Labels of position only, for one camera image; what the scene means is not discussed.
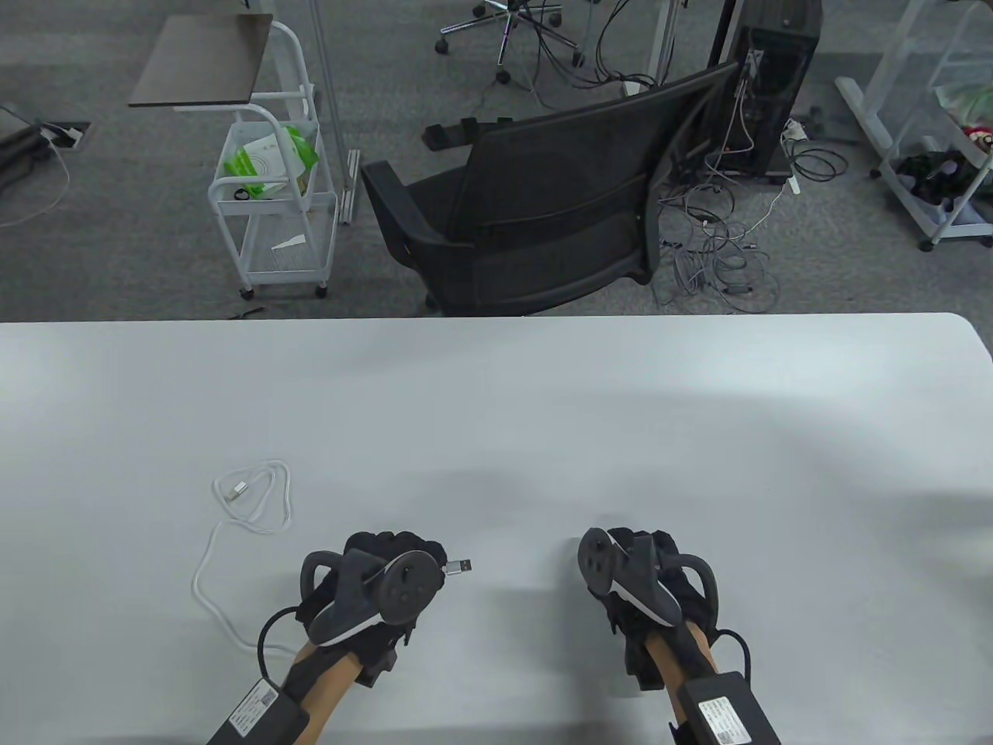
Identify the person's right hand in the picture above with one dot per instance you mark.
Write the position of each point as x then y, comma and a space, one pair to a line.
632, 646

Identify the person's left hand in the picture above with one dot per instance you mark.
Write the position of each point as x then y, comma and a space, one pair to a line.
388, 542

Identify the person's right forearm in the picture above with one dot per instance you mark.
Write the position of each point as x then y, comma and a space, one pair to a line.
683, 660

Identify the person's left forearm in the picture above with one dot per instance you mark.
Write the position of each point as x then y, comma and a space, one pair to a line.
330, 691

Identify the grey right hand controller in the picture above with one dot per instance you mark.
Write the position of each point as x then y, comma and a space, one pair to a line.
640, 578

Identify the small black floor object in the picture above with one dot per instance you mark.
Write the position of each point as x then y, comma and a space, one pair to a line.
250, 312

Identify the white paper sheet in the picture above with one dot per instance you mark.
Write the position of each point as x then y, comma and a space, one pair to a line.
289, 242

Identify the black mesh office chair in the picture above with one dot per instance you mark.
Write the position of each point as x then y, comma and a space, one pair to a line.
543, 194

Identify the green and white package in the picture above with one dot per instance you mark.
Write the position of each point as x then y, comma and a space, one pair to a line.
268, 155

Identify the grey metal pole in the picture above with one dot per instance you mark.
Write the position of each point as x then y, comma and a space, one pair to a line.
332, 101

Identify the white power strip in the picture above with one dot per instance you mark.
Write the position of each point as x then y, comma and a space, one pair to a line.
793, 182

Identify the dark brown board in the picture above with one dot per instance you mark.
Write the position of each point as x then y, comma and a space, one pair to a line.
202, 62

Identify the floor outlet box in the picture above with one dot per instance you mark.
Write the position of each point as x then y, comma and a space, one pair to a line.
68, 136

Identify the chrome swivel chair base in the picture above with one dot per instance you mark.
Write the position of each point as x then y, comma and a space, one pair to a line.
508, 23

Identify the white metal rack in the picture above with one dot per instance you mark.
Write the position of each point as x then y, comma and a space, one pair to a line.
900, 155

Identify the pile of black gear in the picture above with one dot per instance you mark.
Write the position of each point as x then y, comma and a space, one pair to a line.
935, 174

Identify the black computer tower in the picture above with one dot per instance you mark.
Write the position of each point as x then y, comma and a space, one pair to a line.
776, 77

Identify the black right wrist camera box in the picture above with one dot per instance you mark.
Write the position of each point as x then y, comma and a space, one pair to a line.
721, 710

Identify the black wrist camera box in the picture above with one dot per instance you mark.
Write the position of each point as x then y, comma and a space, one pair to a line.
721, 710
260, 714

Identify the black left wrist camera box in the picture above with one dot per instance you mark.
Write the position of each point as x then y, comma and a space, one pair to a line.
260, 714

